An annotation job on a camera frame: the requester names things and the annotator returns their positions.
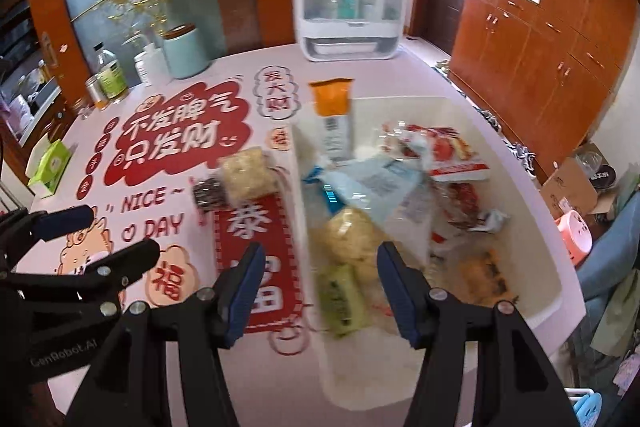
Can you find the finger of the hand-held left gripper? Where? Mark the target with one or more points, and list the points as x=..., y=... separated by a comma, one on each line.
x=65, y=222
x=130, y=257

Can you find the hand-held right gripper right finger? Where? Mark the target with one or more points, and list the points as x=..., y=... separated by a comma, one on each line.
x=400, y=297

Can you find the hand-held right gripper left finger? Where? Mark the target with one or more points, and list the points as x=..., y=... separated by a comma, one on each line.
x=245, y=292

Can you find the green snack packet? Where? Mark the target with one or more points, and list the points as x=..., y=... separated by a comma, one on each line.
x=340, y=302

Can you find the yellow puffed rice packet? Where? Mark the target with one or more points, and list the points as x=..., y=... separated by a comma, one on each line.
x=245, y=177
x=350, y=232

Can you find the orange clear snack packet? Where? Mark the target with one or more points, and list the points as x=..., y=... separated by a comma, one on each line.
x=482, y=277

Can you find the red foil candy wrapper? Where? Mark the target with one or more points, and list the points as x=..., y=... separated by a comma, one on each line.
x=462, y=202

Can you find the pale blue snack packet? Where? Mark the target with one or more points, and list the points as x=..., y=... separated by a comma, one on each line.
x=375, y=179

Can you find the red and white snack packet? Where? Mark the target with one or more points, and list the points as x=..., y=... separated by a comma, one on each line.
x=450, y=152

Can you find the clear red-patterned snack packet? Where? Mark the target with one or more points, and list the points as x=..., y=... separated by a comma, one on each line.
x=400, y=139

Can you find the white plastic bin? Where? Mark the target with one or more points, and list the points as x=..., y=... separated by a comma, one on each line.
x=500, y=117

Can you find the orange and white snack packet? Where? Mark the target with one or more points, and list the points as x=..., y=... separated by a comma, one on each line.
x=332, y=102

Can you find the green tissue box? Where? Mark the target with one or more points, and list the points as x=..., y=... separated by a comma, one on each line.
x=50, y=162

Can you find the dark brown chocolate packet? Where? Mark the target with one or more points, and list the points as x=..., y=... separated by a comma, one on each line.
x=207, y=194

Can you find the dark shelf unit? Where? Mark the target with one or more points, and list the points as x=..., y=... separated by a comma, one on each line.
x=30, y=102

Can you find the small glass jar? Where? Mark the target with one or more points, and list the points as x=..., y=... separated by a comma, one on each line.
x=97, y=94

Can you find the glass bottle green label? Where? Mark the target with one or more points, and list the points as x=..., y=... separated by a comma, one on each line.
x=112, y=77

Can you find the white squeeze bottle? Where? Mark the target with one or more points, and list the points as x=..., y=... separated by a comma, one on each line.
x=152, y=64

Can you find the pink plastic stool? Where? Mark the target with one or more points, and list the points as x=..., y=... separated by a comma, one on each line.
x=575, y=232

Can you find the cardboard box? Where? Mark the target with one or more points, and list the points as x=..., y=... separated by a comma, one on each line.
x=565, y=187

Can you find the mint canister wooden lid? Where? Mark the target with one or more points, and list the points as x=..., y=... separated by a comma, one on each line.
x=185, y=54

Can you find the blue cloth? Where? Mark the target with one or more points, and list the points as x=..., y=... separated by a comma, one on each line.
x=605, y=257

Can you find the light blue plastic stool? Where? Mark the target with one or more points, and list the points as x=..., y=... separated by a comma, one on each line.
x=585, y=407

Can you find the green cloth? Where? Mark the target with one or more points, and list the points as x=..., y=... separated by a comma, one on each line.
x=620, y=312

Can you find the black round container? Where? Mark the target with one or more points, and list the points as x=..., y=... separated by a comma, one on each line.
x=597, y=172

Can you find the metal tray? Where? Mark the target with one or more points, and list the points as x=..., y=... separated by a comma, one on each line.
x=345, y=47

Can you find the white countertop storage cabinet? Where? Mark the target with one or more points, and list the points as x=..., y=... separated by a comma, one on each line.
x=310, y=42

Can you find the wooden wall cabinets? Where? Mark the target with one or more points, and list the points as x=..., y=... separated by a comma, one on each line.
x=525, y=47

